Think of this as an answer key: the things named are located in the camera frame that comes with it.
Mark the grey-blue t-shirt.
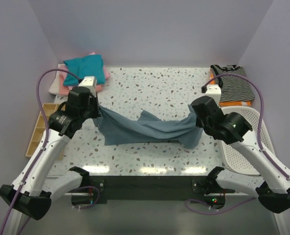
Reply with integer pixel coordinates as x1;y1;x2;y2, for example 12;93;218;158
93;105;203;149

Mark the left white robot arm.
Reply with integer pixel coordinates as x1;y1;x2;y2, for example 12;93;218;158
0;87;100;220

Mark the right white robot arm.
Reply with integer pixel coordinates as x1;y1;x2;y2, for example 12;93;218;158
191;96;290;213

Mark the salmon folded t-shirt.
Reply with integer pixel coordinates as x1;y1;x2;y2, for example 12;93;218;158
58;85;103;95

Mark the white folded t-shirt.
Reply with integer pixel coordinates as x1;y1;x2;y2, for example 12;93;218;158
48;74;63;95

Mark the wooden compartment organizer tray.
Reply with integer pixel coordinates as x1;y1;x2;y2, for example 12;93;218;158
25;103;59;158

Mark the black white striped t-shirt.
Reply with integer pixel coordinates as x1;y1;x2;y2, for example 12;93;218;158
210;65;255;102

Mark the teal folded t-shirt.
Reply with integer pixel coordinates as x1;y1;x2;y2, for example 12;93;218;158
63;54;106;85

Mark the light pink folded t-shirt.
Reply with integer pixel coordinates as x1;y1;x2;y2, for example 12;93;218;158
58;52;110;92

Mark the white perforated plastic basket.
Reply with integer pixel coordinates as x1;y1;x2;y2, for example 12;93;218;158
219;106;275;176

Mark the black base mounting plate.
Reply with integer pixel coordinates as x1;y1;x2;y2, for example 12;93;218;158
71;175;234;205

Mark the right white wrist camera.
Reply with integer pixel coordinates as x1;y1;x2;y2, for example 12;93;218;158
201;84;221;106

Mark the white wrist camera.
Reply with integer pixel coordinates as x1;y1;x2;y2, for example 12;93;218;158
78;76;97;96
201;84;221;106

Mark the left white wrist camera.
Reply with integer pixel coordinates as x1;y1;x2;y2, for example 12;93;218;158
78;76;97;96

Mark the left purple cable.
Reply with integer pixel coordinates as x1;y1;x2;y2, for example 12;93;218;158
0;70;82;235

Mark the purple cable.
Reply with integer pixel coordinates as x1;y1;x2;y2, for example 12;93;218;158
185;74;290;216
0;70;82;235

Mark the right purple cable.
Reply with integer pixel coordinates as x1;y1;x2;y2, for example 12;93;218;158
185;74;290;216

